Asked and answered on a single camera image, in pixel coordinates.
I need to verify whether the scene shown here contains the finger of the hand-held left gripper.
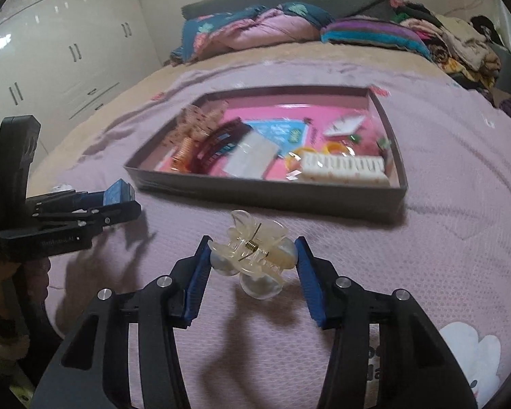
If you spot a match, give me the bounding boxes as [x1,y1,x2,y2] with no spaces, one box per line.
[37,201,142,240]
[33,190,111,214]

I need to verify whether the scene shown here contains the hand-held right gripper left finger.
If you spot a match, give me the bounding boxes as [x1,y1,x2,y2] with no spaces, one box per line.
[33,234,214,409]

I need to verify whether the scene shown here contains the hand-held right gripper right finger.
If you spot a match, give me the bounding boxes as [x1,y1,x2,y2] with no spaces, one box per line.
[294,236,478,409]

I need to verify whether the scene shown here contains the translucent cream hair claw clip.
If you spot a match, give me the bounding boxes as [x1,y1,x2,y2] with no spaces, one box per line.
[208,210,299,301]

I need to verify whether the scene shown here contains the grey cardboard box pink inside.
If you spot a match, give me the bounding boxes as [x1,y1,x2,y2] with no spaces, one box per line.
[123,85,408,224]

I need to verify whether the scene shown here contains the cream comb hair clip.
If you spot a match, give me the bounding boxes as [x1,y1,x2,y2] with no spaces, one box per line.
[302,153,389,186]

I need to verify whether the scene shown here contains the dark red hair clip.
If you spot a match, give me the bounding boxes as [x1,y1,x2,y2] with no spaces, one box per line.
[193,120,248,175]

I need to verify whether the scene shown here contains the clear plastic bag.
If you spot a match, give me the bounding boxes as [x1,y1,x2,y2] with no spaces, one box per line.
[226,138,279,180]

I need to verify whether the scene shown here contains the person's left forearm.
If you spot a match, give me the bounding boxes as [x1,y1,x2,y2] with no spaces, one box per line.
[0,302,31,365]

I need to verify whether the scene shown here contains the peach bow hair clip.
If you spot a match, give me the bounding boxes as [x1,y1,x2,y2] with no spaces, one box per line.
[170,104,227,151]

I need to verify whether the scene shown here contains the white wardrobe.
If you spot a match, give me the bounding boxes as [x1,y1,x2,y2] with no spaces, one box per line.
[0,0,162,137]

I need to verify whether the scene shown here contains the blue printed card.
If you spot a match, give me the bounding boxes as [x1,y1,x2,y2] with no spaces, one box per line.
[245,118,308,158]

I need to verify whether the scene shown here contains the white card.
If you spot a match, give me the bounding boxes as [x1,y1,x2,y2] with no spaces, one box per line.
[324,115,365,138]

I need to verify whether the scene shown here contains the purple printed blanket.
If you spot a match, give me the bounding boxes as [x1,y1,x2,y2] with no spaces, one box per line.
[26,57,511,409]

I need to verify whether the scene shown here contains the navy and pink quilt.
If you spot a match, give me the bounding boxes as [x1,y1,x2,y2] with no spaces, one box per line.
[170,2,337,66]

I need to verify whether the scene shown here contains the striped pillow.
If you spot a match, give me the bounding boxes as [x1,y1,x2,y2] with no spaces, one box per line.
[320,16,433,60]

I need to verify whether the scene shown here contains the pile of clothes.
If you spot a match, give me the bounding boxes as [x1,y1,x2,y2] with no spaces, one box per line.
[389,0,511,124]

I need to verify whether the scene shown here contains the orange spiral hair tie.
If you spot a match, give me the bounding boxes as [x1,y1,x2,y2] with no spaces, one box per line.
[172,138,197,172]

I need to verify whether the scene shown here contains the yellow plastic ring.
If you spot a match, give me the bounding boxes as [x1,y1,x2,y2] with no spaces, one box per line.
[285,148,318,172]
[323,144,354,159]

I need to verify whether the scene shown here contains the wall cable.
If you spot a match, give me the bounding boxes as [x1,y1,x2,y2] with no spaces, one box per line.
[443,0,495,14]

